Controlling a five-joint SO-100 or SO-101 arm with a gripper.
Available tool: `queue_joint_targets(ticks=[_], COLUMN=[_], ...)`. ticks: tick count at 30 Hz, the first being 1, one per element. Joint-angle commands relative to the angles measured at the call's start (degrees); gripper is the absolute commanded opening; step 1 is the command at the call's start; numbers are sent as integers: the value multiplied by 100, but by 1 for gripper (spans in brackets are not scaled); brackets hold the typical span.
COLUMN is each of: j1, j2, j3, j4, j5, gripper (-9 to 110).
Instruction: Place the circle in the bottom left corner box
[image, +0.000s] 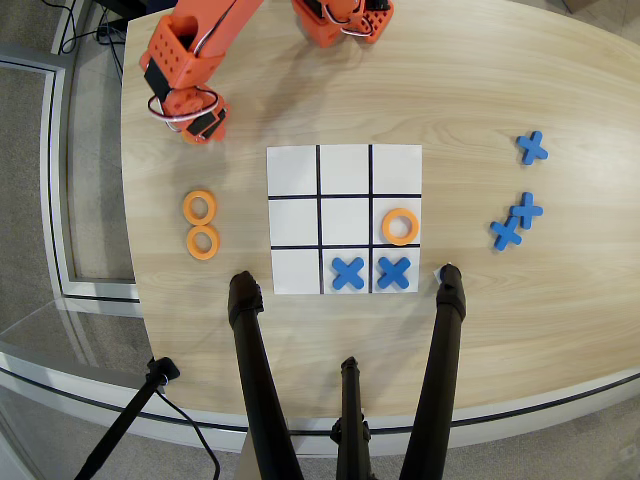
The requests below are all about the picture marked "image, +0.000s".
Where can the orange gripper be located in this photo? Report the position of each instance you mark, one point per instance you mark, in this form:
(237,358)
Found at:
(206,127)

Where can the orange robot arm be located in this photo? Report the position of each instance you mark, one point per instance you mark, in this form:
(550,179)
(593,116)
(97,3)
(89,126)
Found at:
(210,30)

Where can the white tic-tac-toe board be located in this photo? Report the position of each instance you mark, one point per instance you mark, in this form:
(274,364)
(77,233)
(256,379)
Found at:
(345,220)

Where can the blue foam cross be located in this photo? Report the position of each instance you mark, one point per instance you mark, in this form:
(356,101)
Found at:
(505,234)
(348,273)
(532,148)
(394,273)
(526,210)

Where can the black tripod leg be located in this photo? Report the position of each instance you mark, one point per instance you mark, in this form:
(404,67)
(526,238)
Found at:
(440,360)
(351,400)
(255,360)

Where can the thin black stand pole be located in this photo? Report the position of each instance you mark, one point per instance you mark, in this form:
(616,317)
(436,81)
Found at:
(125,420)

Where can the grey metal glass frame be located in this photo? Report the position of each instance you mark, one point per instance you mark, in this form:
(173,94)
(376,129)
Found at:
(50,150)

